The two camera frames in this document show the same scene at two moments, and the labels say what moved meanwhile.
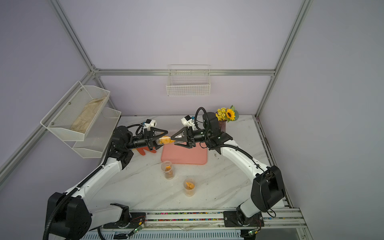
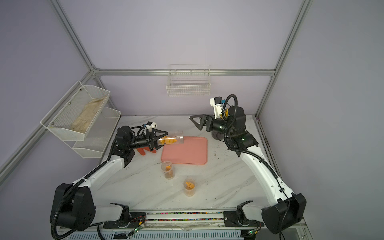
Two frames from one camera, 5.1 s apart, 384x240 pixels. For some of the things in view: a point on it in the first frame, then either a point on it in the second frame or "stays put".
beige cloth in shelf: x=83 y=122 stays put
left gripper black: x=149 y=136 stays put
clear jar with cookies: x=164 y=140 stays put
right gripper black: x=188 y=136 to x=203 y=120
